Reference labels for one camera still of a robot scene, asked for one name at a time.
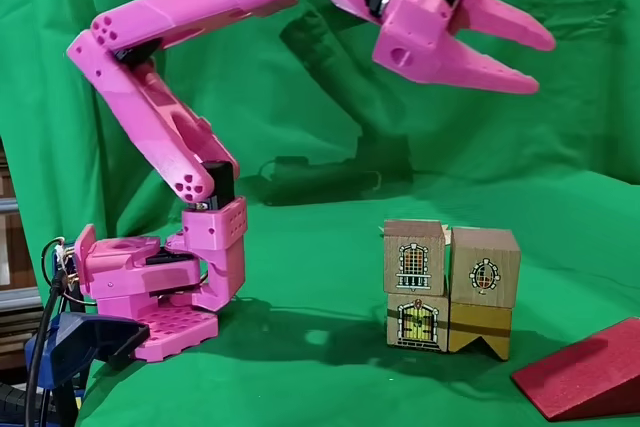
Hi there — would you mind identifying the black power cable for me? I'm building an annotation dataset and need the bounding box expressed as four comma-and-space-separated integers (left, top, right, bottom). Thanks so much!
24, 271, 69, 427

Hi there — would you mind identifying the yellow notched wooden block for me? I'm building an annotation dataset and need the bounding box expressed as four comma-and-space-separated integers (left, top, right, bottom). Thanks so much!
447, 299, 514, 362

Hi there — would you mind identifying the wooden block with oval window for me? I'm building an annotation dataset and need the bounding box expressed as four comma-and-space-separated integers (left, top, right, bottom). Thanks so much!
448, 226, 522, 309

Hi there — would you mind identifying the blue controller board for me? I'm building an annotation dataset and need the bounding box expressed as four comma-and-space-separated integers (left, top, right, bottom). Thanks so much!
52, 241, 81, 296

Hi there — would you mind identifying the blue and black table clamp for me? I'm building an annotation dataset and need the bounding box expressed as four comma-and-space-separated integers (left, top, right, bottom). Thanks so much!
23, 311, 151, 427

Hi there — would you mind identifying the red wedge roof block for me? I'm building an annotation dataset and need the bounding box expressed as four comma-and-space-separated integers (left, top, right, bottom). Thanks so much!
509, 316, 640, 422

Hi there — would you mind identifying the wooden block with balcony window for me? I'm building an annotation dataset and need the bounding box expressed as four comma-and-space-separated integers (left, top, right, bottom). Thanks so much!
383, 219, 448, 297

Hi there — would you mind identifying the black ribbed tyre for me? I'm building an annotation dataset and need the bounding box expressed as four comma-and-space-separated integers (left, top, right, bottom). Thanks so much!
0, 380, 31, 427

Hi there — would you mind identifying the wooden shelf unit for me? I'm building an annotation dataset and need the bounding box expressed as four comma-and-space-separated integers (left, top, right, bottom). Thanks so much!
0, 139, 41, 388

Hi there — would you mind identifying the wooden block with door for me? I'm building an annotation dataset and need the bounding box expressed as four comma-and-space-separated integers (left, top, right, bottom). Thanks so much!
385, 291, 451, 354

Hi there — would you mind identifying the green cloth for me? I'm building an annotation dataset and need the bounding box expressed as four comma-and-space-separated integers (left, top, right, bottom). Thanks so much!
0, 0, 640, 427

